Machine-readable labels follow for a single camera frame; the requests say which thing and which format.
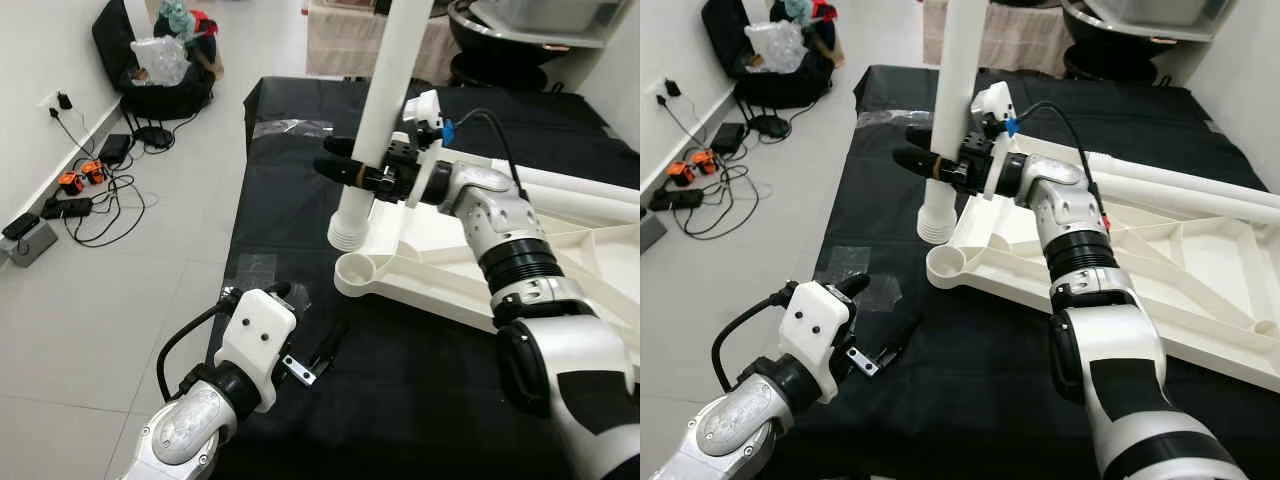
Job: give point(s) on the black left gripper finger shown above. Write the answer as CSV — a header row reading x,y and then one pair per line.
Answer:
x,y
908,338
333,345
281,290
852,286

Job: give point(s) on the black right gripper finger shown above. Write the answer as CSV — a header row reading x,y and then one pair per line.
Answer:
x,y
340,172
918,164
922,138
340,147

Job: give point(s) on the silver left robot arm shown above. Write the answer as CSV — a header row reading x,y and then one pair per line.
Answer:
x,y
190,430
740,425

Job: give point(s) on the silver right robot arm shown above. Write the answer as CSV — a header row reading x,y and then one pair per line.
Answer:
x,y
500,230
1080,230

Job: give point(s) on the clear plastic wrapper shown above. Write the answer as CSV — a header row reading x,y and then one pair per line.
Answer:
x,y
892,118
292,129

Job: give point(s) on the black table cloth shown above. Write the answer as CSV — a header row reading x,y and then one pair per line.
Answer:
x,y
300,420
900,420

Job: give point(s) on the white plastic table top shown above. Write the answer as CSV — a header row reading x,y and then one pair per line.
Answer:
x,y
440,250
1180,260

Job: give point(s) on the beige woven cloth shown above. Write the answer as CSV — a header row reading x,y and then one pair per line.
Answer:
x,y
340,40
1025,35

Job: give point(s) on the large black bowl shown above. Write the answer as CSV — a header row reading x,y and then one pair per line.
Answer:
x,y
1125,58
520,65

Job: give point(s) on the red cloth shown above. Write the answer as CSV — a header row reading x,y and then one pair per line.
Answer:
x,y
202,20
822,9

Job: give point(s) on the clear plastic bag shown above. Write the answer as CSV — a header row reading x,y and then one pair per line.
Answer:
x,y
160,62
778,46

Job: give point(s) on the teal cloth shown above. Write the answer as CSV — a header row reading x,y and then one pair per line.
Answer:
x,y
176,15
800,8

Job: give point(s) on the orange black device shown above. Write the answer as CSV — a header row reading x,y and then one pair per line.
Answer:
x,y
71,183
681,175
704,163
93,172

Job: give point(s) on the black adapter brick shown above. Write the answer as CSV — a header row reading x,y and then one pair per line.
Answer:
x,y
727,138
115,149

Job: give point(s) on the black power strip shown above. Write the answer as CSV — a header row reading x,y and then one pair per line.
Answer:
x,y
68,206
675,199

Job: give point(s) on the grey box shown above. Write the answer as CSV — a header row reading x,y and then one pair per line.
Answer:
x,y
30,250
650,235

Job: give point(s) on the black chair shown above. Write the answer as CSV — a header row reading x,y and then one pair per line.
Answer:
x,y
720,40
110,40

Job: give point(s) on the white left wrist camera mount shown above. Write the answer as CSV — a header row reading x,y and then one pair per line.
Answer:
x,y
815,325
255,335

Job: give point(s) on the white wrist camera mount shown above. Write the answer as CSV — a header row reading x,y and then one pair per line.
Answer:
x,y
815,325
255,335
425,105
995,100

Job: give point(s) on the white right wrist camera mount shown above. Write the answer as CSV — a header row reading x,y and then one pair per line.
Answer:
x,y
425,105
995,100

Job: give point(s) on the black wall charger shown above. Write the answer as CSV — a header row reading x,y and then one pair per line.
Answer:
x,y
672,89
65,101

